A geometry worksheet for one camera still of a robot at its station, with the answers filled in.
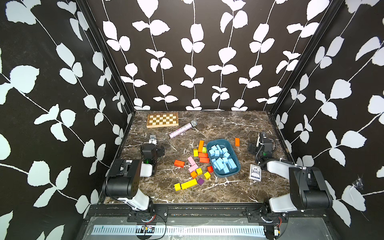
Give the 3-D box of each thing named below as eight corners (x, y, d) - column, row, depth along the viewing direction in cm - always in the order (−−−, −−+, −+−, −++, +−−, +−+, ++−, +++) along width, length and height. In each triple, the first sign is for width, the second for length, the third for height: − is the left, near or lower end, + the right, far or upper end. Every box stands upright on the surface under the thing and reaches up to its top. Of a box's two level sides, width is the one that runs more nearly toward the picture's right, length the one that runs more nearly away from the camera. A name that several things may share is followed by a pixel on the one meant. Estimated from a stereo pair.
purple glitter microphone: (171, 140, 105) (170, 137, 102) (168, 137, 107) (168, 133, 104) (198, 124, 115) (198, 121, 112) (195, 121, 117) (195, 118, 114)
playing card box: (249, 178, 88) (250, 177, 87) (250, 164, 94) (251, 163, 92) (259, 181, 87) (261, 180, 86) (260, 167, 93) (261, 165, 91)
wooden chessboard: (147, 128, 111) (146, 125, 109) (148, 116, 119) (148, 114, 117) (178, 125, 113) (178, 123, 111) (178, 114, 121) (178, 112, 119)
